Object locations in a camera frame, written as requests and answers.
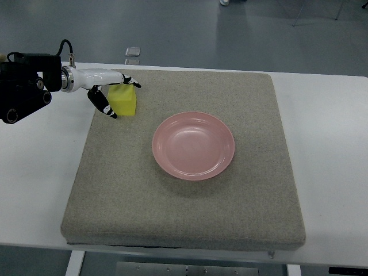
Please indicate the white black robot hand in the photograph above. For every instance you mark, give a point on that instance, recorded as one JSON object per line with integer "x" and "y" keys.
{"x": 91, "y": 79}

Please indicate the yellow foam block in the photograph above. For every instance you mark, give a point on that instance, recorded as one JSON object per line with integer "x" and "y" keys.
{"x": 122, "y": 99}

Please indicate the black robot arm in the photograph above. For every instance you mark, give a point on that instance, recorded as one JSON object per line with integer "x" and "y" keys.
{"x": 28, "y": 79}

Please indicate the pink plate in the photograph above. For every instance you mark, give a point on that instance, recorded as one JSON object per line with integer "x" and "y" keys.
{"x": 193, "y": 146}

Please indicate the beige foam mat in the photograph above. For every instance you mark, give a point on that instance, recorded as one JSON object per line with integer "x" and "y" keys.
{"x": 122, "y": 197}

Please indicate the white table leg left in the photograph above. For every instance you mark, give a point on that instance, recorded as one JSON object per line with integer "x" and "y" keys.
{"x": 75, "y": 263}

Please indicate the white table leg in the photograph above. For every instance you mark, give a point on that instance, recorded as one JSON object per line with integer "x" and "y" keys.
{"x": 293, "y": 270}
{"x": 75, "y": 263}

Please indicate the chair legs background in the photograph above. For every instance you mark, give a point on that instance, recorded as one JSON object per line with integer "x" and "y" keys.
{"x": 330, "y": 10}

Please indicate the white table leg right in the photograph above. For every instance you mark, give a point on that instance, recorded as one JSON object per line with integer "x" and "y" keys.
{"x": 293, "y": 270}

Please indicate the black bar under table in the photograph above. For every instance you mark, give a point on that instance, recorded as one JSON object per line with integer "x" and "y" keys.
{"x": 348, "y": 271}

